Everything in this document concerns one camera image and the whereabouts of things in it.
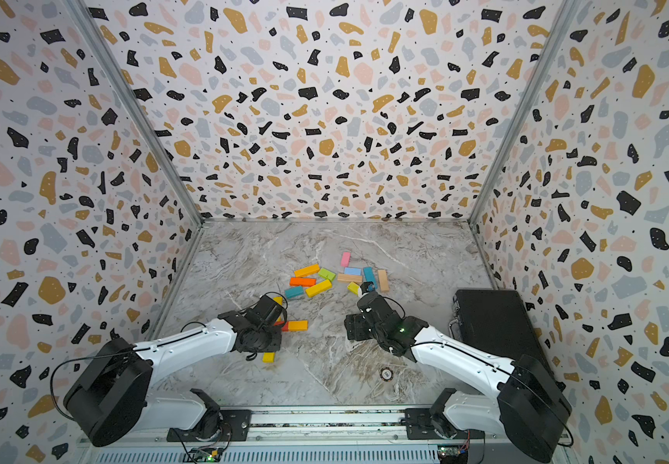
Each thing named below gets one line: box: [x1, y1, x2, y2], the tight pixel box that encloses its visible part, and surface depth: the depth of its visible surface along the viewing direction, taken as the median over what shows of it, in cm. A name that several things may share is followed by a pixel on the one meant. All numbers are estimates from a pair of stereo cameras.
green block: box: [318, 267, 337, 283], surface depth 106 cm
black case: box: [448, 290, 554, 374], surface depth 92 cm
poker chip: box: [379, 367, 394, 382], surface depth 85 cm
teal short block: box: [284, 286, 305, 299], surface depth 102 cm
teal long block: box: [362, 266, 376, 285], surface depth 106 cm
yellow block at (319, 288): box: [305, 279, 333, 298], surface depth 102 cm
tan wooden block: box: [337, 273, 363, 284], surface depth 105 cm
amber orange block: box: [293, 263, 320, 278], surface depth 108 cm
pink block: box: [340, 251, 351, 268], surface depth 112 cm
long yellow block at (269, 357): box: [261, 351, 276, 364], surface depth 85 cm
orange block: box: [289, 277, 318, 288], surface depth 105 cm
